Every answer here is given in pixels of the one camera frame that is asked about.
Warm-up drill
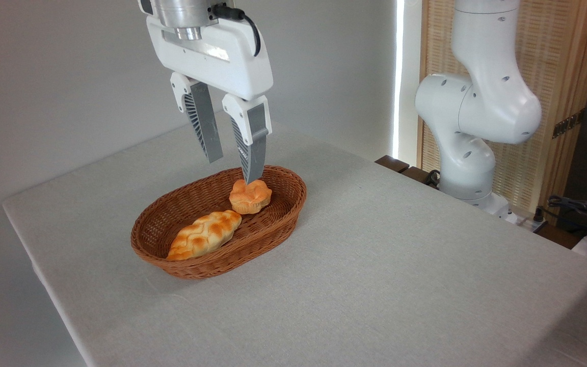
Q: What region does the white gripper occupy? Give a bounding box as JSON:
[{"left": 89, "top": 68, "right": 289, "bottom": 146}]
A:
[{"left": 146, "top": 14, "right": 274, "bottom": 185}]

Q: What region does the round flower-shaped bread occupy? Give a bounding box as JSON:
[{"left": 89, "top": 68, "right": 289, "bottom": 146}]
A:
[{"left": 229, "top": 179, "right": 273, "bottom": 215}]

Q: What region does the braided bread loaf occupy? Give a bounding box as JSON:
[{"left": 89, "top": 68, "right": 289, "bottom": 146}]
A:
[{"left": 166, "top": 209, "right": 243, "bottom": 261}]

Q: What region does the brown wicker basket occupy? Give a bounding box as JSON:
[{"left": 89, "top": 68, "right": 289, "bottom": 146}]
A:
[{"left": 130, "top": 165, "right": 308, "bottom": 280}]

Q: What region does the white power strip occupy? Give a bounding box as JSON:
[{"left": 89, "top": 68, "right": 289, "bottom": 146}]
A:
[{"left": 514, "top": 213, "right": 549, "bottom": 233}]

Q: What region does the wooden lattice screen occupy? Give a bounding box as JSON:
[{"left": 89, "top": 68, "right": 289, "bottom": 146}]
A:
[{"left": 417, "top": 0, "right": 587, "bottom": 226}]

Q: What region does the metal screen hinge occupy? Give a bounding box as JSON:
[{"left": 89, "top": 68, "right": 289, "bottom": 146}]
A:
[{"left": 552, "top": 108, "right": 586, "bottom": 139}]

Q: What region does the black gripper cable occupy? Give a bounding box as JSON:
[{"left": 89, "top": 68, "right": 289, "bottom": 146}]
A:
[{"left": 211, "top": 4, "right": 262, "bottom": 57}]

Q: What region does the black cable bundle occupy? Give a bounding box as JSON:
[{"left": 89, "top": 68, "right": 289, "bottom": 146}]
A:
[{"left": 534, "top": 194, "right": 587, "bottom": 241}]

